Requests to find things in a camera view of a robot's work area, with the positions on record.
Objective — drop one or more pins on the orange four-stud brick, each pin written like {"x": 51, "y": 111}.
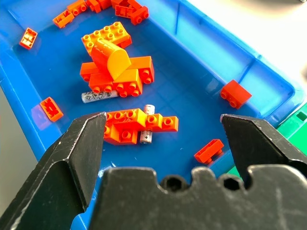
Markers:
{"x": 128, "y": 82}

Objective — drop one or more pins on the orange half-cylinder block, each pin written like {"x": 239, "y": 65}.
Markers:
{"x": 110, "y": 58}

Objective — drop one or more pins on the orange eight-stud brick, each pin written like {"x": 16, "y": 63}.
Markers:
{"x": 109, "y": 34}

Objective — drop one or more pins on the long red-orange brick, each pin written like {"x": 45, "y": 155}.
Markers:
{"x": 90, "y": 70}

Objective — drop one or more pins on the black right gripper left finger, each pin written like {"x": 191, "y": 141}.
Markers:
{"x": 52, "y": 177}

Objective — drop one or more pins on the small orange hollow brick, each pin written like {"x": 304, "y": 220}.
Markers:
{"x": 28, "y": 38}
{"x": 51, "y": 109}

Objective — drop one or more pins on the silver battery with printed icons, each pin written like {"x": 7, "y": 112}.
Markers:
{"x": 99, "y": 96}

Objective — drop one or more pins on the blue plastic bin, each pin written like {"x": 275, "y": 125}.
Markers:
{"x": 182, "y": 79}

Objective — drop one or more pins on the red hollow brick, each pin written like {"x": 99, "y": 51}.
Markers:
{"x": 123, "y": 10}

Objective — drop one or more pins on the yellow-orange slope block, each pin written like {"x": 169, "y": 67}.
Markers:
{"x": 140, "y": 118}

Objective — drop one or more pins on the white battery with plus mark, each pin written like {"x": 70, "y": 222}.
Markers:
{"x": 146, "y": 137}

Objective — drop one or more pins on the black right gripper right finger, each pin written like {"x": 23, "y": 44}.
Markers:
{"x": 259, "y": 143}

